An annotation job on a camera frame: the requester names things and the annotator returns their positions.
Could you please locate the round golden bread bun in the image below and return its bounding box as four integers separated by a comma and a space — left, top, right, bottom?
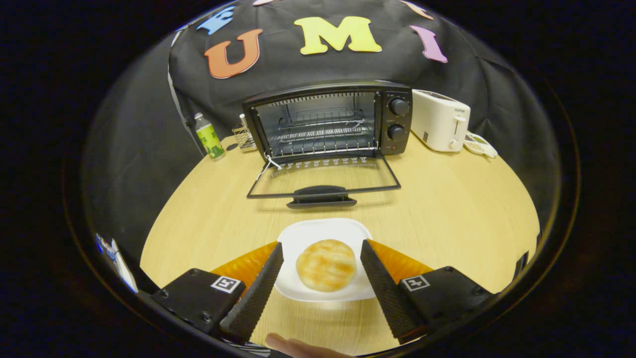
296, 239, 357, 293

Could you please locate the white slot toaster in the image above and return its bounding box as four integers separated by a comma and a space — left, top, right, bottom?
411, 89, 471, 152

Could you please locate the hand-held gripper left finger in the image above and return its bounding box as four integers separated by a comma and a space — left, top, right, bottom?
149, 242, 284, 344

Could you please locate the white square plate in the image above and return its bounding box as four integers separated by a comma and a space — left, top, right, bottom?
275, 218, 377, 302

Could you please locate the green label drink bottle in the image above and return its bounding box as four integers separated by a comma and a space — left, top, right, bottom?
193, 112, 227, 161

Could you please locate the small wire basket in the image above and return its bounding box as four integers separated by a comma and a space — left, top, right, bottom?
232, 114, 257, 151

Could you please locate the white divided snack tray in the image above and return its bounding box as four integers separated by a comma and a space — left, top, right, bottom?
464, 132, 498, 159

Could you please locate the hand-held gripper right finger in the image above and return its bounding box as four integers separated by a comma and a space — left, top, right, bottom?
360, 239, 497, 345

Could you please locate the black backdrop cloth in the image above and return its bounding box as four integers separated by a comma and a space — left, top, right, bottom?
82, 0, 562, 259

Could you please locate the black toaster oven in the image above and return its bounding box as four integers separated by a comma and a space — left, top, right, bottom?
242, 81, 413, 209

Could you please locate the white and blue item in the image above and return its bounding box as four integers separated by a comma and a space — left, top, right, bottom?
94, 233, 139, 294

